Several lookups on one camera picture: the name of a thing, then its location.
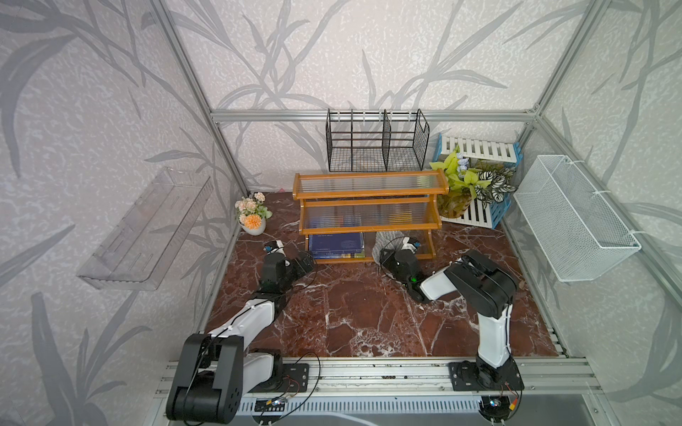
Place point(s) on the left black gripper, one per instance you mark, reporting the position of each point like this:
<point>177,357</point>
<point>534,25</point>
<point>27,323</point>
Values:
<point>306,264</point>

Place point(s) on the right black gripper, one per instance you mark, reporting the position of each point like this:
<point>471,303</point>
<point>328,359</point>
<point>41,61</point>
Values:
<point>385,262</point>

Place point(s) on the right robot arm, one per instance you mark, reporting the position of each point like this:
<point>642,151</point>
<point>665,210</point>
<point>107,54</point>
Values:
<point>487,288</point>

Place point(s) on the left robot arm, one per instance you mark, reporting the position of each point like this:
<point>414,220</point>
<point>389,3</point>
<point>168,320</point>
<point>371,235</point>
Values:
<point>215,370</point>

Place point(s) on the orange wooden bookshelf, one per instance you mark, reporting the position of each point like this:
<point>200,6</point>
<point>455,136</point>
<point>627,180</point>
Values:
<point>369,203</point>

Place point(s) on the flower pot with orange flowers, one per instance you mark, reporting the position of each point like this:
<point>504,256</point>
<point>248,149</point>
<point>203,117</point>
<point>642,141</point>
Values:
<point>252,213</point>

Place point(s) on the white and blue slatted crate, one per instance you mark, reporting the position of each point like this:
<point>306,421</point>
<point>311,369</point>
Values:
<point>479,152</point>

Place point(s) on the green potted plant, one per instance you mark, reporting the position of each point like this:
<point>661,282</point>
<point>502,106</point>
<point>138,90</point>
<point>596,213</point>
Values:
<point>465,184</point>

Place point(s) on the spotted leaf plant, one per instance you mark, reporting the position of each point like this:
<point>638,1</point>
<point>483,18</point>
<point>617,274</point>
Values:
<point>495,183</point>

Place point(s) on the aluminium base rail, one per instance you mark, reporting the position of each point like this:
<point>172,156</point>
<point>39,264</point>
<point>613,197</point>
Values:
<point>403,377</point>

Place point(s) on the black wire file rack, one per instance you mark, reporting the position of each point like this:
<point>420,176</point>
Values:
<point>378,141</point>

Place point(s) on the clear acrylic wall shelf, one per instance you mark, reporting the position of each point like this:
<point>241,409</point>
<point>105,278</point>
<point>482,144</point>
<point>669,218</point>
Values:
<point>141,249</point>

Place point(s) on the white wire basket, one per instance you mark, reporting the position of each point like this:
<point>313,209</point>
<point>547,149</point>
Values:
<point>580,234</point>

